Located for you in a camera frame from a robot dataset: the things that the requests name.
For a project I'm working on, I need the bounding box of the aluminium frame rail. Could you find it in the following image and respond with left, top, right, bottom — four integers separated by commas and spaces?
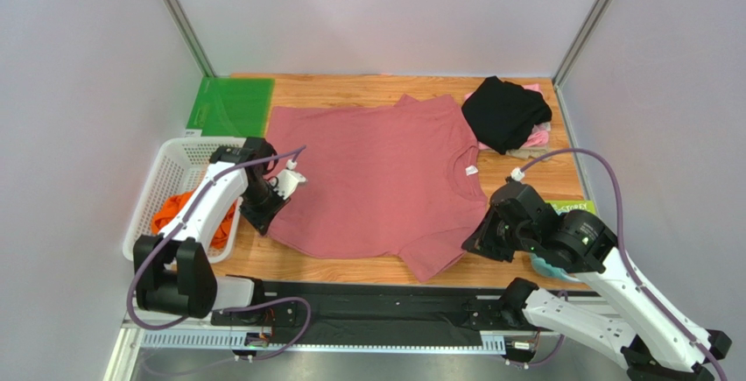
102, 287, 665, 381

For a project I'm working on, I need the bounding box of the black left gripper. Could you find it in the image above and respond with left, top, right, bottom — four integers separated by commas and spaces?
240, 180, 291, 236

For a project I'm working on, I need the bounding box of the pink folded t-shirt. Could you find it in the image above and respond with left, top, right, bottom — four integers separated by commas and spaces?
463, 82, 552, 152

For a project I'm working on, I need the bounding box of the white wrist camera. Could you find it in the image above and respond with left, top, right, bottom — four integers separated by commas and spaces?
510, 167, 525, 182
271, 159, 307, 200

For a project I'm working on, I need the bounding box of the dusty red t-shirt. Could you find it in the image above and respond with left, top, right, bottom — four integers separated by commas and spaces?
266, 95, 488, 282

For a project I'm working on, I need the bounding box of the white plastic laundry basket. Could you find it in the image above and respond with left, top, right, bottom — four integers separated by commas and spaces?
122, 137, 245, 261

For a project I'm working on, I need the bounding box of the black folded t-shirt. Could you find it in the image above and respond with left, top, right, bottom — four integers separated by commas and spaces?
461, 75, 553, 156

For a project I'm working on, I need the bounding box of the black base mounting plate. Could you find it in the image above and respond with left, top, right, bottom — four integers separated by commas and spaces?
207, 281, 535, 347

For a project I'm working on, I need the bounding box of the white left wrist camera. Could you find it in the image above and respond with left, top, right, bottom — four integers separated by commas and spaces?
271, 159, 307, 200

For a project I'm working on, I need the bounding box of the orange t-shirt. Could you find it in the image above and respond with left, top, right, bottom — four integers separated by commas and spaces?
150, 188, 237, 251

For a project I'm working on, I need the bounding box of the white cable duct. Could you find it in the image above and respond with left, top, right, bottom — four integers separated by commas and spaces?
139, 331, 507, 355

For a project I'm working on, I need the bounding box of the green children's book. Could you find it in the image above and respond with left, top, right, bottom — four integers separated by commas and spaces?
547, 200, 596, 215

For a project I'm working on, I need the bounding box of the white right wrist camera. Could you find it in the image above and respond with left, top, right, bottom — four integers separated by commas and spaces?
510, 167, 525, 182

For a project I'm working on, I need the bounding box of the green plastic folder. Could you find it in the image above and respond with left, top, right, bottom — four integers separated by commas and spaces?
185, 77, 275, 138

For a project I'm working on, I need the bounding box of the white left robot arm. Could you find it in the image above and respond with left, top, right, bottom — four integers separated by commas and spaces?
128, 138, 305, 321

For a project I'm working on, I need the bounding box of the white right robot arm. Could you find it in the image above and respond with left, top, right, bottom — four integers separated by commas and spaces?
462, 181, 732, 380

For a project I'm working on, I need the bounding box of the beige folded t-shirt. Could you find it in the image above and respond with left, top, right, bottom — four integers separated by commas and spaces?
506, 146, 551, 160

